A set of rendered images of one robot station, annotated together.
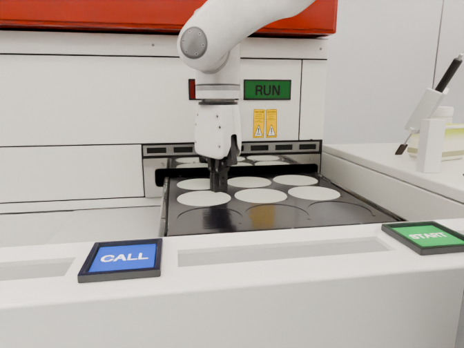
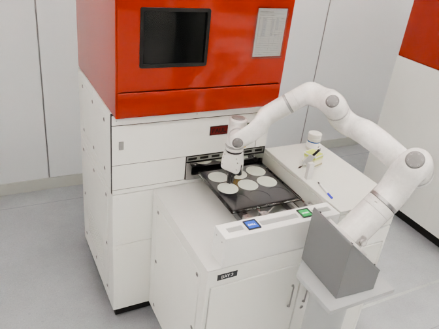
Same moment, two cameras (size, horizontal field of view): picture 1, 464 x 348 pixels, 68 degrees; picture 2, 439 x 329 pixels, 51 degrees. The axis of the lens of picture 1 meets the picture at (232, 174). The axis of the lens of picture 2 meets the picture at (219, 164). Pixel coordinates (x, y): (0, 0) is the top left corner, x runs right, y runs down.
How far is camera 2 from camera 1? 1.62 m
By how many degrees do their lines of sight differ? 24
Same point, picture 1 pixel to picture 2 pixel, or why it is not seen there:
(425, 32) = not seen: outside the picture
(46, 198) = (141, 185)
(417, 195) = (304, 188)
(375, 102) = not seen: hidden behind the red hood
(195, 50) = (238, 145)
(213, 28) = (245, 140)
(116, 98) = (178, 138)
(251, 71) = not seen: hidden behind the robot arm
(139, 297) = (260, 232)
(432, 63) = (324, 19)
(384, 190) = (292, 182)
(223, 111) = (239, 157)
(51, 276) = (240, 229)
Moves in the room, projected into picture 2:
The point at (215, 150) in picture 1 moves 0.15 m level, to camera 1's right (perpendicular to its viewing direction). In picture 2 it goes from (234, 170) to (263, 168)
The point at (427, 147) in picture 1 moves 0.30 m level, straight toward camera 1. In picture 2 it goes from (308, 172) to (305, 205)
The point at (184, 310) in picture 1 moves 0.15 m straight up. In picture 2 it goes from (266, 233) to (272, 200)
